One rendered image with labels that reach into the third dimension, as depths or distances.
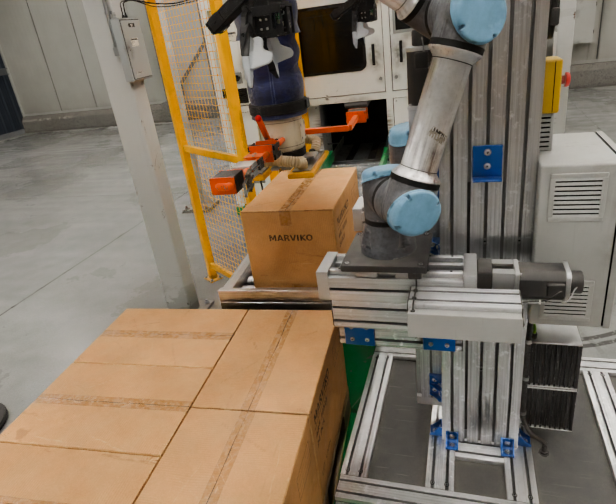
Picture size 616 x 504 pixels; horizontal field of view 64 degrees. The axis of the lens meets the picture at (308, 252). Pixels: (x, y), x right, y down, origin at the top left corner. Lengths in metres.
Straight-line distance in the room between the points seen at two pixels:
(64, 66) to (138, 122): 11.25
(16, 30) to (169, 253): 12.16
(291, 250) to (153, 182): 1.17
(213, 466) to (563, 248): 1.12
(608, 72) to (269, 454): 9.92
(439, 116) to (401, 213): 0.22
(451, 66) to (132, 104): 2.08
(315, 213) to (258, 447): 0.93
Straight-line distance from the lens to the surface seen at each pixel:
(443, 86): 1.12
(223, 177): 1.40
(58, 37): 14.08
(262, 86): 1.87
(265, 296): 2.14
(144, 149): 2.94
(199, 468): 1.52
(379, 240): 1.29
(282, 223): 2.04
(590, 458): 1.99
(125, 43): 2.82
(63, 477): 1.68
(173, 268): 3.16
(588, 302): 1.54
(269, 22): 1.01
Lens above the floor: 1.61
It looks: 24 degrees down
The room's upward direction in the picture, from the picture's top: 8 degrees counter-clockwise
